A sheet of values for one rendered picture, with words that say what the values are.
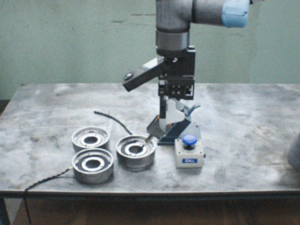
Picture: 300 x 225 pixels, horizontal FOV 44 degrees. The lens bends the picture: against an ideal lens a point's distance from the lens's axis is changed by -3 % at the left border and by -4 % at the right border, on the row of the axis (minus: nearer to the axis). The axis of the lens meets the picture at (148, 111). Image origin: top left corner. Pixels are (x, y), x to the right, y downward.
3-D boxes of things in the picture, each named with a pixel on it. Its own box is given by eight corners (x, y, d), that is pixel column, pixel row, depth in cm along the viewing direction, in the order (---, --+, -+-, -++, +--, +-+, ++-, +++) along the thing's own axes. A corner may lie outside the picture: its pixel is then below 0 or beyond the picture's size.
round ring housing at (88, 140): (74, 138, 111) (72, 127, 109) (109, 137, 112) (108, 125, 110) (72, 161, 102) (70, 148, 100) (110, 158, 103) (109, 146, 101)
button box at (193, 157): (176, 168, 99) (176, 153, 97) (174, 152, 106) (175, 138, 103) (206, 168, 99) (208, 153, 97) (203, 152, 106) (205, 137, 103)
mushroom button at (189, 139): (181, 157, 100) (182, 141, 97) (180, 148, 103) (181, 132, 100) (197, 157, 100) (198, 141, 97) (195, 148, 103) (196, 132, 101)
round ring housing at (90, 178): (113, 159, 103) (112, 146, 101) (114, 184, 94) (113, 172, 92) (74, 161, 102) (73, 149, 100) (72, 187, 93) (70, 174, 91)
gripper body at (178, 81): (193, 103, 86) (196, 53, 80) (155, 102, 86) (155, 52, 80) (191, 88, 93) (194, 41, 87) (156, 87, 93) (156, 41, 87)
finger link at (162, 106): (166, 121, 87) (166, 85, 84) (159, 121, 87) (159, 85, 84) (166, 112, 92) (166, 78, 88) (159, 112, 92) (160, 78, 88)
